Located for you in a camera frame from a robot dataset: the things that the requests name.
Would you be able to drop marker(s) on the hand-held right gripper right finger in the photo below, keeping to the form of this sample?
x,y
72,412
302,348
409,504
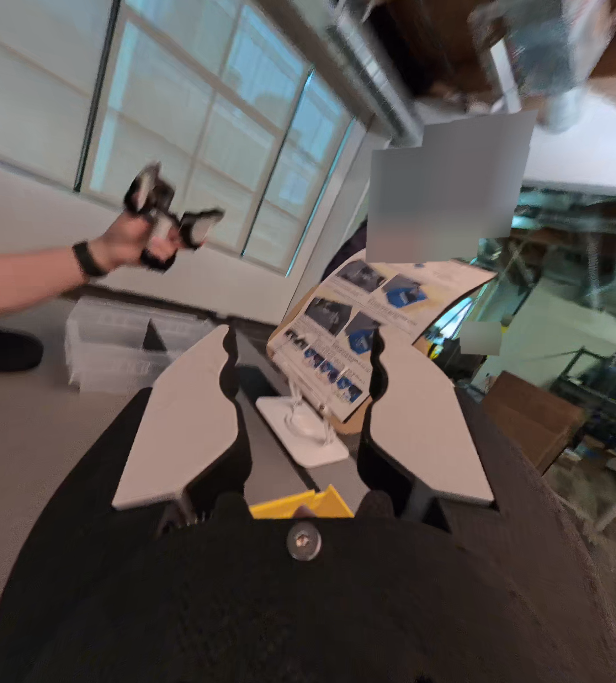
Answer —
x,y
428,432

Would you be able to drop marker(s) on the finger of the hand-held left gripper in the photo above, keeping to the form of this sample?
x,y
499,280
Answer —
x,y
204,226

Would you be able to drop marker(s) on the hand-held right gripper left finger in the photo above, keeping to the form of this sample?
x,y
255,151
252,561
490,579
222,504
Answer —
x,y
185,421

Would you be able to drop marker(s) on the clear plastic storage box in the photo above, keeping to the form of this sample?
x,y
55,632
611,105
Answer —
x,y
110,347

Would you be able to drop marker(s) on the yellow plastic bin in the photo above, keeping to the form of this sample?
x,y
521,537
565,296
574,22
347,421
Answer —
x,y
328,506

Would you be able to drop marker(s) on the person's left forearm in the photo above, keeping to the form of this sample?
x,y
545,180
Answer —
x,y
20,282

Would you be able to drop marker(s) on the person's left hand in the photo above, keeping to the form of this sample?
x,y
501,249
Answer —
x,y
123,240

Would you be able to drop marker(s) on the large paned window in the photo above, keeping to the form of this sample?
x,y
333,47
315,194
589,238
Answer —
x,y
200,123

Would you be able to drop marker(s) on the black wristband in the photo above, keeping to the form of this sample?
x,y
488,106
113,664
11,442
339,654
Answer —
x,y
87,260

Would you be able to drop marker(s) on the brown cardboard box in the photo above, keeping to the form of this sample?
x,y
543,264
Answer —
x,y
531,421

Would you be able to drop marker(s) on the white board stand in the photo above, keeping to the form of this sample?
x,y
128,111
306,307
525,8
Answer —
x,y
297,432

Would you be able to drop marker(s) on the printed instruction board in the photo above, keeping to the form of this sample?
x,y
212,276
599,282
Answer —
x,y
393,298

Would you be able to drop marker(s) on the black metal rack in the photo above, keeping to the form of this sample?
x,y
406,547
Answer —
x,y
601,389

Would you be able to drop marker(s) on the silver ventilation duct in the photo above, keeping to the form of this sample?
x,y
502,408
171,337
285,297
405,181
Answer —
x,y
377,74

